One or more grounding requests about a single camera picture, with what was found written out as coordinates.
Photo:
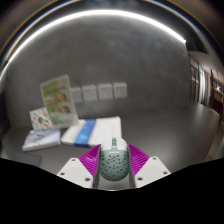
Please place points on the white ceiling light strip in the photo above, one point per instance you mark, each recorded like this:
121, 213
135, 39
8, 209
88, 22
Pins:
110, 12

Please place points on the green and white computer mouse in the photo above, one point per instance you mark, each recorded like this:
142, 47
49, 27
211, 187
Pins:
114, 163

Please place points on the dark-framed glass door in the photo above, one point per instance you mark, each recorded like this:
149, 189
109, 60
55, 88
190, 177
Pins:
197, 81

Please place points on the white box with blue band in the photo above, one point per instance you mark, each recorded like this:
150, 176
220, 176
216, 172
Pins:
106, 130

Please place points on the green poster in clear stand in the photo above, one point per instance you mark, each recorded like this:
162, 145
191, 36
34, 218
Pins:
59, 101

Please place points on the grey printed book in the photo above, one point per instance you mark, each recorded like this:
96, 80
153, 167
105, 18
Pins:
41, 139

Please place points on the small colourful printed card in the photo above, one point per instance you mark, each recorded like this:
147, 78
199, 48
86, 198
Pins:
39, 119

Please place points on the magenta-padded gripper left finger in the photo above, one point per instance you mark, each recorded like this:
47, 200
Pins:
74, 170

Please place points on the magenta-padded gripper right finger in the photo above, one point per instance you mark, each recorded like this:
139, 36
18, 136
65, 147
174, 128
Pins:
151, 168

